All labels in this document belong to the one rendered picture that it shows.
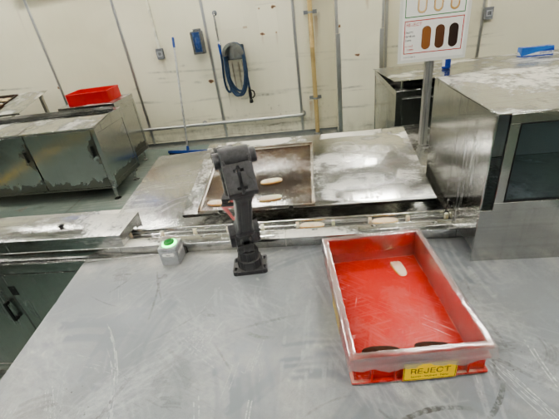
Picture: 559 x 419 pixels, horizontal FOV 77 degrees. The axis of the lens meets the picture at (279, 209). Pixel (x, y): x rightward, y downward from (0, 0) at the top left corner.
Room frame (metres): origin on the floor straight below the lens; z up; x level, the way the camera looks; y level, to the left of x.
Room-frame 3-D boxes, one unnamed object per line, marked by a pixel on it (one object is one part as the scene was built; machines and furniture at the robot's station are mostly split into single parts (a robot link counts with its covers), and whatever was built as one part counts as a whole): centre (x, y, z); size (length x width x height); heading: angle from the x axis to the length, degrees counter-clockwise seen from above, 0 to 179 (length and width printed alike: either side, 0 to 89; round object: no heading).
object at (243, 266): (1.00, 0.13, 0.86); 0.12 x 0.09 x 0.08; 88
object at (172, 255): (1.11, 0.42, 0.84); 0.08 x 0.08 x 0.11; 82
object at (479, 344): (0.73, -0.28, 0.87); 0.49 x 0.34 x 0.10; 178
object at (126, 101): (4.54, 2.03, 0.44); 0.70 x 0.55 x 0.87; 82
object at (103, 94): (4.54, 2.03, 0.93); 0.51 x 0.36 x 0.13; 86
